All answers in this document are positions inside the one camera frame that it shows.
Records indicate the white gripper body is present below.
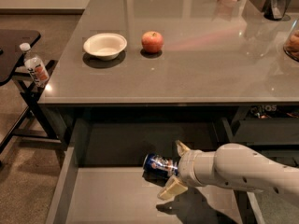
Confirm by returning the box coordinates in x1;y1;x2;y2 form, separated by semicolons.
178;150;215;187

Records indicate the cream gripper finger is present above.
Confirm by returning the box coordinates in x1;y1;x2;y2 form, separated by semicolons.
157;175;188;201
175;140;190;157

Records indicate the blue pepsi can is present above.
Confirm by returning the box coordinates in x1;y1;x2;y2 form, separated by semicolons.
143;153;178;180

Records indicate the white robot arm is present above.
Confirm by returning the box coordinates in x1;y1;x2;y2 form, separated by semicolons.
158;140;299;206

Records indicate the open grey top drawer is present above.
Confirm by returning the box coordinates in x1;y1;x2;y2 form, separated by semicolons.
46;119;265;224

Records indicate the chip bag in shelf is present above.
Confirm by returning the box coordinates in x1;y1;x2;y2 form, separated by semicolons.
249;105;299;119

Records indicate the red apple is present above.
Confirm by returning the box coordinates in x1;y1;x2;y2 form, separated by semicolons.
141;31;164;53

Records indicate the white paper bowl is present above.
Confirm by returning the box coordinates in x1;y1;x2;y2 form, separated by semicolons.
83;33;127;61

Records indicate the glass jar with snacks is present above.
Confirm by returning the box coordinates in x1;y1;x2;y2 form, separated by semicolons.
283;20;299;62

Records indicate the clear plastic water bottle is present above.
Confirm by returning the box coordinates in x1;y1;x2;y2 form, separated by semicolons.
20;43;50;88

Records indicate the dark metal container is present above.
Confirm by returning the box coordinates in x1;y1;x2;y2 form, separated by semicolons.
263;0;291;21

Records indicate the black side table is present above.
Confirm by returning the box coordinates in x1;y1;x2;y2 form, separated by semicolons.
0;29;57;152

